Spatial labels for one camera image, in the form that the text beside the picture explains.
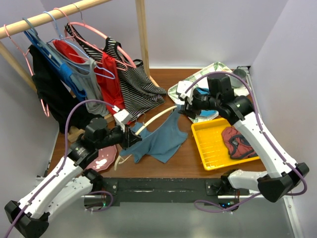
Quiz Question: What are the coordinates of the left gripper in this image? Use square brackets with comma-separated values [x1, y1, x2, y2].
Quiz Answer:
[96, 121, 142, 150]

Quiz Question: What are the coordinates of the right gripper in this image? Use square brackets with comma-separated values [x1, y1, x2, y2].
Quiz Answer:
[178, 90, 220, 119]

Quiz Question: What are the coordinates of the cream hanger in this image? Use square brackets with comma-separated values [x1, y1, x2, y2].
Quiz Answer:
[114, 106, 177, 171]

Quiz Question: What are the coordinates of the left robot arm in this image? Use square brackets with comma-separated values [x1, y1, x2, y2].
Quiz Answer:
[4, 118, 142, 238]

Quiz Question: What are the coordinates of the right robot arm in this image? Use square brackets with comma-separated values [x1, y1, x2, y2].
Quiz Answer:
[176, 71, 310, 202]

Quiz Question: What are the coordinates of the striped tank top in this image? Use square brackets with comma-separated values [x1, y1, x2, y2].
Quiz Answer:
[64, 23, 166, 120]

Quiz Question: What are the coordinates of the maroon tank top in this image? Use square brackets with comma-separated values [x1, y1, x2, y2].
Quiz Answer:
[221, 126, 257, 160]

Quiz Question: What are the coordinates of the grey tank top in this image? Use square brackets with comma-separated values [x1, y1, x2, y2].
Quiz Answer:
[70, 59, 109, 117]

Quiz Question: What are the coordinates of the red tank top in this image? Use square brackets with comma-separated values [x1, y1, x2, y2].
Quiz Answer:
[53, 41, 125, 115]

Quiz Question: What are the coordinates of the pink hanger with striped top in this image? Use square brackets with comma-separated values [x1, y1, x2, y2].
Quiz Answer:
[54, 7, 136, 68]

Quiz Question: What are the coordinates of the black tank top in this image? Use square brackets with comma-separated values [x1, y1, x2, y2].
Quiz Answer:
[29, 45, 108, 134]

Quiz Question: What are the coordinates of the pink hanger with black top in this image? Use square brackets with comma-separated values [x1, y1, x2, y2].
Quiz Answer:
[3, 24, 50, 117]

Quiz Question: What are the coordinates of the royal blue tank top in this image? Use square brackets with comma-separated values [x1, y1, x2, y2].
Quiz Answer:
[23, 29, 87, 101]

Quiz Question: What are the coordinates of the light blue hanger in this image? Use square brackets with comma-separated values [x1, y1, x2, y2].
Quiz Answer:
[43, 11, 115, 80]

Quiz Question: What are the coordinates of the grey blue hanger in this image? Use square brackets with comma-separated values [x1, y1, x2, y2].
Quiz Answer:
[22, 17, 64, 70]

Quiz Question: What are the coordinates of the blue dotted plate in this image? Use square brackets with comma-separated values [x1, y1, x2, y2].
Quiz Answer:
[197, 87, 218, 118]

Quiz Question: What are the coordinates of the pink dotted plate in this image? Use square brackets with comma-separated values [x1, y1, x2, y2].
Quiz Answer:
[86, 145, 117, 172]

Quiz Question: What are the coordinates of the grey cup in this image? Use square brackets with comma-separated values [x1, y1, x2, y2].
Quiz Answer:
[229, 68, 247, 88]

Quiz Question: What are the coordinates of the yellow plastic bin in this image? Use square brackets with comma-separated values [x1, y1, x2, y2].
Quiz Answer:
[191, 118, 260, 171]

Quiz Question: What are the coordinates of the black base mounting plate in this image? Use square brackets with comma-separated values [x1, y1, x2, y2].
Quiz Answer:
[92, 178, 250, 206]

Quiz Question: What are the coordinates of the wooden clothes rack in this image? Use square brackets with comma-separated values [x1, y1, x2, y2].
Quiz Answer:
[0, 0, 159, 143]

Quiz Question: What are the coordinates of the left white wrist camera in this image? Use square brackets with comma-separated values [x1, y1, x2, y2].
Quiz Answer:
[113, 109, 132, 132]

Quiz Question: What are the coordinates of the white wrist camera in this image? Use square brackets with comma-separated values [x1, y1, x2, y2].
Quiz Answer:
[113, 109, 132, 132]
[176, 81, 194, 104]

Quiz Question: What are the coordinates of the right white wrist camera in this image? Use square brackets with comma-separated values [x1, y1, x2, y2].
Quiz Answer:
[176, 81, 194, 104]

